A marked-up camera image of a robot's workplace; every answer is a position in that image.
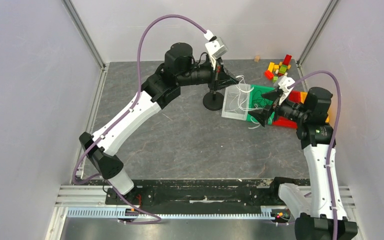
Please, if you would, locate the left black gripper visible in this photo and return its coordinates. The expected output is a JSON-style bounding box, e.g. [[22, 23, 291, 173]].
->
[[177, 55, 239, 94]]

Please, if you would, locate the coloured wire bundle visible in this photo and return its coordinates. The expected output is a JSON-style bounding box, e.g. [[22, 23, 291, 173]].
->
[[226, 75, 266, 130]]

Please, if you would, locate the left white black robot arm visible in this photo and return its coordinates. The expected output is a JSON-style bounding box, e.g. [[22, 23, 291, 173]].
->
[[79, 39, 239, 204]]

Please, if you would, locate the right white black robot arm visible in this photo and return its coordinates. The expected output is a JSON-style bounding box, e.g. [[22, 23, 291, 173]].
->
[[249, 87, 358, 240]]

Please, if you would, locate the green plastic bin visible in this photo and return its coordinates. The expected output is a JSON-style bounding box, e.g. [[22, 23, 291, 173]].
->
[[246, 84, 275, 125]]

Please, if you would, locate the black stand with pink ball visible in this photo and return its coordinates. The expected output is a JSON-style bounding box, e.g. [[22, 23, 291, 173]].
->
[[202, 91, 224, 111]]

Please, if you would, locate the white plastic bin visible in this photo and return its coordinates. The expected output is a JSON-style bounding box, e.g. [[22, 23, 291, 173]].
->
[[221, 83, 252, 121]]

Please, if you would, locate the red plastic bin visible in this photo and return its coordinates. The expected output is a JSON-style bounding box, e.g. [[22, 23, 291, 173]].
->
[[272, 91, 308, 129]]

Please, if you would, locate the pile of coloured toy blocks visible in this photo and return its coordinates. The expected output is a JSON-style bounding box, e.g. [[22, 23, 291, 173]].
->
[[262, 54, 292, 83]]

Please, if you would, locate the small wooden cube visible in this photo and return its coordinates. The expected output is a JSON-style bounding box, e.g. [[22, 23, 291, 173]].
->
[[254, 55, 261, 63]]

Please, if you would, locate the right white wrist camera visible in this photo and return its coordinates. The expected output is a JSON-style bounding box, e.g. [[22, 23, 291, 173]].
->
[[273, 75, 296, 102]]

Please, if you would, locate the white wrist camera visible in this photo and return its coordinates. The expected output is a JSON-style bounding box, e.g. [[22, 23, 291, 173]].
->
[[204, 29, 228, 70], [273, 75, 296, 102]]

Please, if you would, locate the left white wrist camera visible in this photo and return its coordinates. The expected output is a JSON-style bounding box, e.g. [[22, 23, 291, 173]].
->
[[204, 29, 228, 70]]

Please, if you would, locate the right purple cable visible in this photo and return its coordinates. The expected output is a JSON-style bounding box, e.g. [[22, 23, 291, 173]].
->
[[286, 70, 343, 240]]

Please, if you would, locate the purple cable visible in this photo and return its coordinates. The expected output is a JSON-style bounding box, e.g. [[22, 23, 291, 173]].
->
[[71, 14, 216, 225], [286, 70, 343, 240]]

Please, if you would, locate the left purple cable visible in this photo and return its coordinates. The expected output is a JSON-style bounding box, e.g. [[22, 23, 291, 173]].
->
[[71, 14, 216, 225]]

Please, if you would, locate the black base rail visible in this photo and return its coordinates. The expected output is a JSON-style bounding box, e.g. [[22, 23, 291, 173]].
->
[[104, 178, 304, 220]]

